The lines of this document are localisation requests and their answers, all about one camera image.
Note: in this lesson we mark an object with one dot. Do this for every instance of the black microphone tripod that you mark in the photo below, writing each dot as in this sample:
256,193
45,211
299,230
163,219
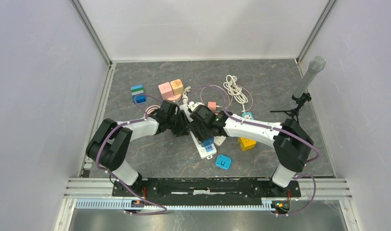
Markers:
294,113

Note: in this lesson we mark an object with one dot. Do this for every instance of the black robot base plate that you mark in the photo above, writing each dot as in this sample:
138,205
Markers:
212,191

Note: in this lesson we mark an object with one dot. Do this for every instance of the teal power strip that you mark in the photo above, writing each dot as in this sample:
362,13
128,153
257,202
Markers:
248,115

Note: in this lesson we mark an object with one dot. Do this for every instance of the blue green striped block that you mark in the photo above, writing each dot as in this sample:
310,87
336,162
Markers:
138,95

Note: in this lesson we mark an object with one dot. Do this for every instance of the blue plug adapter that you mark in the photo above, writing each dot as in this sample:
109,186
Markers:
223,162

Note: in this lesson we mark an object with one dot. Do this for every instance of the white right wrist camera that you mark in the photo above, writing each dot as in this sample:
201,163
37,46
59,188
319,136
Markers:
192,105

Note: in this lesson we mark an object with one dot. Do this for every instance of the dark blue cube socket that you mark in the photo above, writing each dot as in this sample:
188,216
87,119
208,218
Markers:
207,142

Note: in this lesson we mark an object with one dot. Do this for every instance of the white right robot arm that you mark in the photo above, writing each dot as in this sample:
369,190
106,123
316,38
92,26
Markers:
290,142

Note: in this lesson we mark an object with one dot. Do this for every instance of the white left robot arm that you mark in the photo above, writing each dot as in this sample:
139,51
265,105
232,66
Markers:
109,144

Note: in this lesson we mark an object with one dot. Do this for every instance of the pink cube socket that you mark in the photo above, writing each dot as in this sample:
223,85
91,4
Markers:
166,90

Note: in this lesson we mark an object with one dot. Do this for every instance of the white plug adapter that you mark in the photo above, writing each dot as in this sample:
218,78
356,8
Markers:
218,140

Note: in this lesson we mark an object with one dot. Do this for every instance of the orange cube socket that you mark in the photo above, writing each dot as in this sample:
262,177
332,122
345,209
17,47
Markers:
177,87

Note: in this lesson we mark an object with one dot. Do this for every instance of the grey microphone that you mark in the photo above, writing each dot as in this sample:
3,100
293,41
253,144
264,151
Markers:
315,66

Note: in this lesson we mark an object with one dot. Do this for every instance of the orange usb charger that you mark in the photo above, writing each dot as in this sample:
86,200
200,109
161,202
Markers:
212,106

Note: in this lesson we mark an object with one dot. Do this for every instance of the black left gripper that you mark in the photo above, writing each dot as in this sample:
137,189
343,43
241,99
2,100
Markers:
183,126

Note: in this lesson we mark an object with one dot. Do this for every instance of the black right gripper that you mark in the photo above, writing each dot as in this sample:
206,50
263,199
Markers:
195,128

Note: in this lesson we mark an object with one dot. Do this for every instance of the yellow cube socket adapter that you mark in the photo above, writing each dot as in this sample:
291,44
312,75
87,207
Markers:
246,144

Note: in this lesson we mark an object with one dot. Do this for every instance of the pink round socket base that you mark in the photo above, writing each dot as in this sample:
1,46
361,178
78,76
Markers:
175,98

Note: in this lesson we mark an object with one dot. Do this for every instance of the white long power strip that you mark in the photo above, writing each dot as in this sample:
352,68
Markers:
204,152

